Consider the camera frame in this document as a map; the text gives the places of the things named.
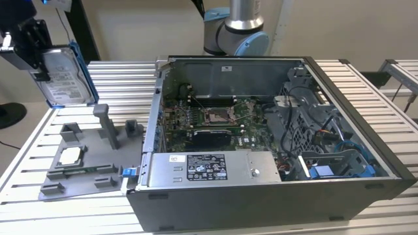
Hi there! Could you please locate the hard disk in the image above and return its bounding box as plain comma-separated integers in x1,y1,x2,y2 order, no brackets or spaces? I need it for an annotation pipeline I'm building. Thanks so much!
31,40,100,109

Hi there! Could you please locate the metal disk bay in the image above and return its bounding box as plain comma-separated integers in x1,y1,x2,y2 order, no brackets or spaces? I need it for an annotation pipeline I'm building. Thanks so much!
264,67,393,182

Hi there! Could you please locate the round black stand base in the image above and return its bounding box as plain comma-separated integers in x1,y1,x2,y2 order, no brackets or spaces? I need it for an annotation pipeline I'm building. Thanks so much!
0,102,28,130

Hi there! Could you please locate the silver CPU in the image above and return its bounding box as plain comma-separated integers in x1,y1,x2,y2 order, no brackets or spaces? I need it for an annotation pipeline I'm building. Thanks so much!
57,148,83,165

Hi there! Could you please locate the grey parts rack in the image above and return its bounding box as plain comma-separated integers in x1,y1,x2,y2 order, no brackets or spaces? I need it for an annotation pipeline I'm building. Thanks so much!
37,104,147,202

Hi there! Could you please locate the green RAM stick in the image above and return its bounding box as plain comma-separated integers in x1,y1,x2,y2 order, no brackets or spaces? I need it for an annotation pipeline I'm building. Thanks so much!
63,165,112,175

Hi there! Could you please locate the black RAM slot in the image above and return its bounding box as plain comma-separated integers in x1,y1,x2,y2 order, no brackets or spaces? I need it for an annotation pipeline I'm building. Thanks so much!
188,122,244,127
188,94,236,100
188,98,236,104
188,125,244,130

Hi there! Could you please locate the CPU socket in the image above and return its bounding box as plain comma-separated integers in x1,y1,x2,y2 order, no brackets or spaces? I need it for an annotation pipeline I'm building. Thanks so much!
200,106,236,126

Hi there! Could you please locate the grey power supply unit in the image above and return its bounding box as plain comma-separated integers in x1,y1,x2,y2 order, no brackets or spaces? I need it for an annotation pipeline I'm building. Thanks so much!
147,150,282,188

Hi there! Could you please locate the metal socket cover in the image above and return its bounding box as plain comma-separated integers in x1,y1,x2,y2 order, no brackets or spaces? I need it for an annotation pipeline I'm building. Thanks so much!
232,100,258,120

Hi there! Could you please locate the green motherboard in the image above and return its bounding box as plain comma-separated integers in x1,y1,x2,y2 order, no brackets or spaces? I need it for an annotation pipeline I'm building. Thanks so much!
159,94,278,152

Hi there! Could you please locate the black open PC case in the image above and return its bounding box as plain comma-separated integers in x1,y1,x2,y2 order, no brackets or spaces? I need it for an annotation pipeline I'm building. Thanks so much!
126,55,418,232

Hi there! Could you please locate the metal slat side table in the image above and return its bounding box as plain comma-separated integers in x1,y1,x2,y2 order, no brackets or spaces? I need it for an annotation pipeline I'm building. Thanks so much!
378,59,418,92

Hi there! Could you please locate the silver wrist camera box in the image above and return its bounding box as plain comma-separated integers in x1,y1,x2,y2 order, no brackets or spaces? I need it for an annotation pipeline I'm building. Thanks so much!
0,31,33,72

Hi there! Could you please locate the black camera cable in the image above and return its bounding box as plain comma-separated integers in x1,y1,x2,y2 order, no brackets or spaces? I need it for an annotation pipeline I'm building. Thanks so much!
55,7,72,42

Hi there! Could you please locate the black upright post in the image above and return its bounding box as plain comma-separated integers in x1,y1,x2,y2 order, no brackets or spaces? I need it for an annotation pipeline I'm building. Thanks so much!
69,0,101,62

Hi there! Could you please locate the thin wire locking lever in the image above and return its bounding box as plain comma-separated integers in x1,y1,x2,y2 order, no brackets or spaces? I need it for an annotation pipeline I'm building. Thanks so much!
191,95,208,110

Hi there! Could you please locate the black wire with orange connector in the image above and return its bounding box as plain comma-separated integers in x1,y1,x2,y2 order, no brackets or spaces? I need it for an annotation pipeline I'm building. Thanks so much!
314,115,342,149

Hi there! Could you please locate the blue bay bracket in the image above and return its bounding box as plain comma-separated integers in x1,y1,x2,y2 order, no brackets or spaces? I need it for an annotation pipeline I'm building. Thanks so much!
308,165,334,177

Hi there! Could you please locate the blue data wire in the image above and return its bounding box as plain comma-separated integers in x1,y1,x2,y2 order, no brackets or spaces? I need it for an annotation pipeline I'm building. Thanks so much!
335,140,370,169

